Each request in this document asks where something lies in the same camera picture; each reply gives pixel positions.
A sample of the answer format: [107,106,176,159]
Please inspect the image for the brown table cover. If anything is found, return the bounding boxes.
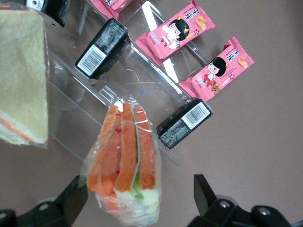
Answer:
[0,0,303,227]

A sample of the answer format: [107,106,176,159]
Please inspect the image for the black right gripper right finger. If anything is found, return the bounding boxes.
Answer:
[187,174,294,227]

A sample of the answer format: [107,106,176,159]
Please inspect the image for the small black snack box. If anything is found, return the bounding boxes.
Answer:
[156,98,214,150]
[25,0,71,28]
[74,17,131,80]

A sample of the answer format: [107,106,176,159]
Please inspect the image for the pink cartoon snack pack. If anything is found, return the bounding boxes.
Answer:
[134,0,216,67]
[91,0,133,19]
[178,36,255,102]

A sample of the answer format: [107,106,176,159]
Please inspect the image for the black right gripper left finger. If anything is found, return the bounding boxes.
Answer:
[0,175,89,227]

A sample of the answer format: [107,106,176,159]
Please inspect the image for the plastic-wrapped orange sandwich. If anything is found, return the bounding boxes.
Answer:
[80,96,163,227]
[0,8,49,149]

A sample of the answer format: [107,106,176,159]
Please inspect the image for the large clear acrylic step stand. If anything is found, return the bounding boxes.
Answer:
[42,0,214,168]

